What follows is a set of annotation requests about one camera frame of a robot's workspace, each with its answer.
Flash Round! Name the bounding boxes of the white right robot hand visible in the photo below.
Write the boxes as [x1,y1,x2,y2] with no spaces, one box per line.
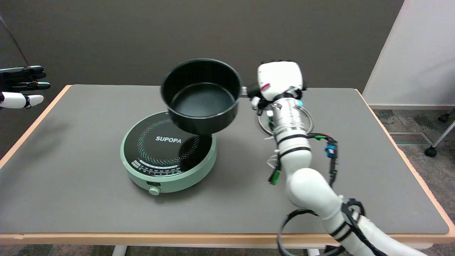
[248,60,307,111]

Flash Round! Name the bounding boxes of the floor vent grille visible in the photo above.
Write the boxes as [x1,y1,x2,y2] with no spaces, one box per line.
[388,132,433,145]

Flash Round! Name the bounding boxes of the green induction cooktop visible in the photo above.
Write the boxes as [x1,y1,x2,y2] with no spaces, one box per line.
[120,111,217,196]

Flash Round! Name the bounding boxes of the chair leg with caster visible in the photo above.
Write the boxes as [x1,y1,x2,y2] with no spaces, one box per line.
[424,108,455,158]

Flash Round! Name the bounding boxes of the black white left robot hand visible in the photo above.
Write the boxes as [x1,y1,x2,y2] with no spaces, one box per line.
[0,66,51,110]

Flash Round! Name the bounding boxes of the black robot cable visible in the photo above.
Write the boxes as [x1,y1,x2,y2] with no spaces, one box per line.
[277,133,388,256]

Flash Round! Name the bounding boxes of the black saucepan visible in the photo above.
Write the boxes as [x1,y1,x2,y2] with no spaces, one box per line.
[161,59,253,135]

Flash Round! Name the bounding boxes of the glass pot lid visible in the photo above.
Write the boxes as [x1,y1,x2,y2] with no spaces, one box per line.
[258,106,314,137]

